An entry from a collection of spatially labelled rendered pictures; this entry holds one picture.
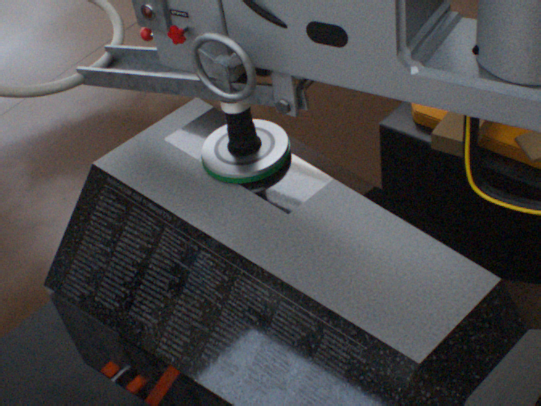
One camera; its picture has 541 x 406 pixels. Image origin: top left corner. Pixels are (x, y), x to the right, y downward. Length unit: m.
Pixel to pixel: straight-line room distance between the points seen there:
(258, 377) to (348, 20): 0.73
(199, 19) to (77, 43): 2.98
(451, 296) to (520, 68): 0.47
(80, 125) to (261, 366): 2.37
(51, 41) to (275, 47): 3.21
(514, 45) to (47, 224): 2.36
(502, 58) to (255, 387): 0.80
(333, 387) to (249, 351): 0.21
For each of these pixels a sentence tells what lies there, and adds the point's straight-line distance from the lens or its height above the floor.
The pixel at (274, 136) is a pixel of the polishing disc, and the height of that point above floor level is 0.90.
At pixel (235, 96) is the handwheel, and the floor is 1.18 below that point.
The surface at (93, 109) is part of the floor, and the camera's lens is 3.78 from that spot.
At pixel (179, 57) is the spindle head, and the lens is 1.57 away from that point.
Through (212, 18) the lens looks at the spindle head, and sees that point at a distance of 1.45.
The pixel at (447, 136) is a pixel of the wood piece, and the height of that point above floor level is 0.83.
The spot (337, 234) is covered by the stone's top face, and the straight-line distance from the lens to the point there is 1.57.
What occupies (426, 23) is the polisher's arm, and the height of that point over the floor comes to 1.32.
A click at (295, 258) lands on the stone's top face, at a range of 1.53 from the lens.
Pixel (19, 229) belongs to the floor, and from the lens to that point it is 3.23.
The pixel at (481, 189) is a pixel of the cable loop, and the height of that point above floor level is 0.98.
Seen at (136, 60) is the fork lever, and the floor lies 1.04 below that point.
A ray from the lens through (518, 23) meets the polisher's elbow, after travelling 1.18.
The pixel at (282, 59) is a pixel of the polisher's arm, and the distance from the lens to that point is 1.41.
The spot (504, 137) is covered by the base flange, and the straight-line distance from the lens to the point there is 1.96.
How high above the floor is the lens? 1.98
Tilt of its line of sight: 42 degrees down
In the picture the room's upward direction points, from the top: 11 degrees counter-clockwise
